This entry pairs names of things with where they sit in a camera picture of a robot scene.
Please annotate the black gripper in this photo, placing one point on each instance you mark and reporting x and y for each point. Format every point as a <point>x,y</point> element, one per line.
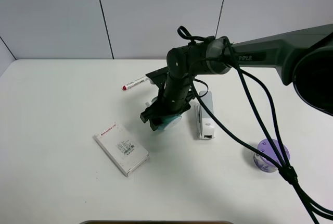
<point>176,94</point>

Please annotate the dark green robot arm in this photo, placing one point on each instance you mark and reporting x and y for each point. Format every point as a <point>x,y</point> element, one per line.
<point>302,58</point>

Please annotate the grey white stapler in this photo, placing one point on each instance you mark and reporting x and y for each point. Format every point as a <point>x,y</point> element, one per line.
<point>205,124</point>

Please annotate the red capped white marker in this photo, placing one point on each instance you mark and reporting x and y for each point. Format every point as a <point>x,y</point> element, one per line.
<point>135,83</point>

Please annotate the white flat cardboard box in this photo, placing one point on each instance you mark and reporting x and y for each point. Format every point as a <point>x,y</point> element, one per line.
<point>124,150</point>

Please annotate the purple lidded round jar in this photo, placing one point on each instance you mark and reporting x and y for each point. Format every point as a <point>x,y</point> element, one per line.
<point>261,162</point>

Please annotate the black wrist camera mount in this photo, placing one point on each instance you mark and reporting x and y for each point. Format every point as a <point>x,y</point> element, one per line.
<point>158,77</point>

